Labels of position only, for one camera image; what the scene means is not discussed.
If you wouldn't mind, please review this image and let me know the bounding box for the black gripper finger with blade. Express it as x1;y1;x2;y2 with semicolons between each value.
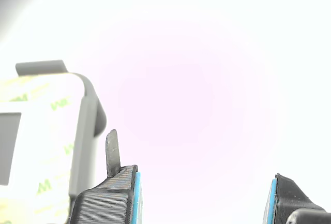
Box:
69;129;143;224

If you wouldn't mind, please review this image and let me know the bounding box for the tan printed protective film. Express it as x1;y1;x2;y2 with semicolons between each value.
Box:
0;72;86;224

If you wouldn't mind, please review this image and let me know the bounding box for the white plate with screen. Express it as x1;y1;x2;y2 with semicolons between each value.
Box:
0;101;29;191

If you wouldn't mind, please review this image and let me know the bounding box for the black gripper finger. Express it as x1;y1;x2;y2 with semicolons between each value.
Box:
262;173;331;224

